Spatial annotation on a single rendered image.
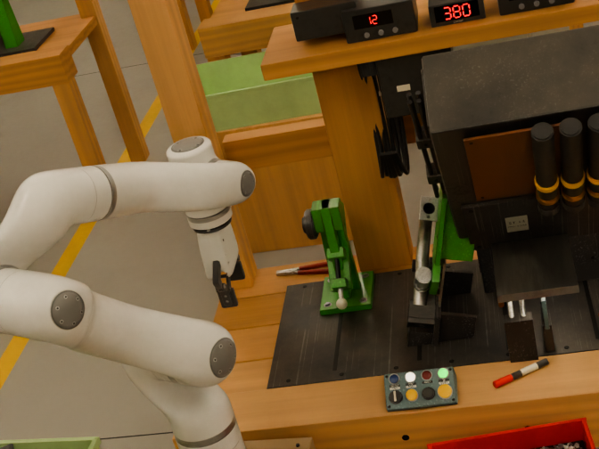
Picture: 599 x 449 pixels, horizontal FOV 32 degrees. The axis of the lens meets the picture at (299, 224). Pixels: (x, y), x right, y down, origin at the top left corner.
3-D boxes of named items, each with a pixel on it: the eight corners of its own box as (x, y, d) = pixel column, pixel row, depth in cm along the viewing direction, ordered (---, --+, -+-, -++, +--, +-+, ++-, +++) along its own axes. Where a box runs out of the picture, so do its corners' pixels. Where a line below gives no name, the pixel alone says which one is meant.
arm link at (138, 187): (144, 170, 162) (261, 156, 186) (71, 164, 171) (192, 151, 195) (145, 227, 163) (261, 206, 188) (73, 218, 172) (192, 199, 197)
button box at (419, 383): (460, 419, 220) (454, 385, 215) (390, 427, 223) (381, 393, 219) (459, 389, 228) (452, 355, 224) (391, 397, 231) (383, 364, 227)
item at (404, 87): (461, 108, 237) (450, 46, 230) (387, 119, 240) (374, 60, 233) (459, 85, 247) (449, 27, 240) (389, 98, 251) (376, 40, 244)
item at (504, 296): (579, 297, 207) (578, 285, 206) (498, 307, 211) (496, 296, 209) (558, 200, 241) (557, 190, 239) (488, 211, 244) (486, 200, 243)
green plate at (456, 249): (469, 283, 229) (481, 200, 218) (431, 280, 230) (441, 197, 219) (468, 256, 239) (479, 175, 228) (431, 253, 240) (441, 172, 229)
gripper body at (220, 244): (196, 206, 199) (211, 255, 205) (185, 233, 191) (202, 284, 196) (233, 200, 198) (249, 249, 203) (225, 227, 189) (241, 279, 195)
